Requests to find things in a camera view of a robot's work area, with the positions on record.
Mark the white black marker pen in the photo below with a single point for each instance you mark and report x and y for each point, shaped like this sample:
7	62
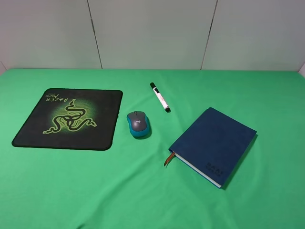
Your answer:
160	97

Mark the grey teal wireless mouse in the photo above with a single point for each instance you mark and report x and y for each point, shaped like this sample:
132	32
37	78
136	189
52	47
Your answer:
139	125

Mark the black green Razer mouse pad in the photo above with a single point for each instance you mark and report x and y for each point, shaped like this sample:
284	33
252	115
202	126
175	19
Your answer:
81	119

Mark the brown bookmark ribbon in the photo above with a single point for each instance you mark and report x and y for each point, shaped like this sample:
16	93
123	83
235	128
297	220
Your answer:
169	158

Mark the dark blue notebook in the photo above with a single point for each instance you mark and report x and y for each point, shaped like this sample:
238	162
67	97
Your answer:
213	145

